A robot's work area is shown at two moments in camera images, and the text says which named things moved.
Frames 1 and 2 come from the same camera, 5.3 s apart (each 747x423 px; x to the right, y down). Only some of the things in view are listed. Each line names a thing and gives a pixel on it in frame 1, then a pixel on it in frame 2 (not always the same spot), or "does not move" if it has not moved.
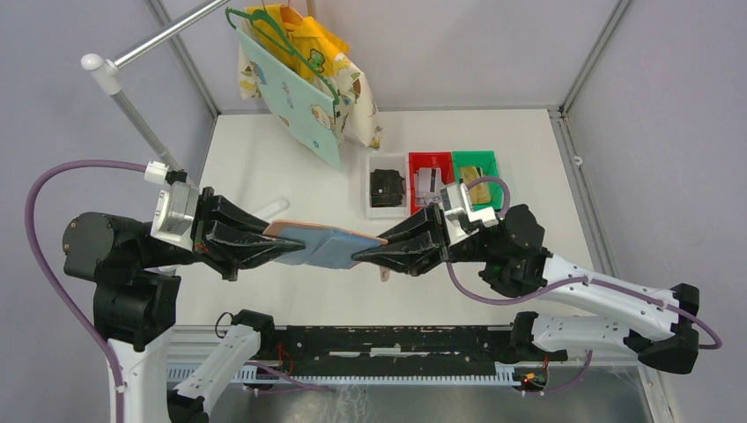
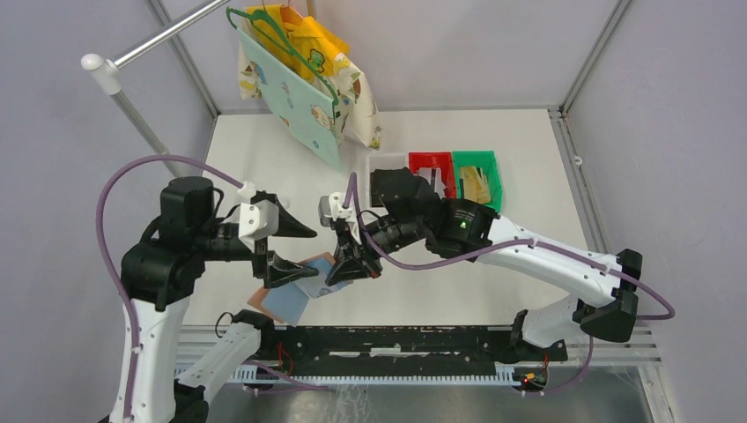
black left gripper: x=229 y=248 -> x=277 y=270
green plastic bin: x=486 y=161 does not move
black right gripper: x=429 y=225 -> x=348 y=247
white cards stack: x=427 y=185 does not move
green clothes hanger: x=279 y=39 does not move
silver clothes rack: x=103 y=72 does not move
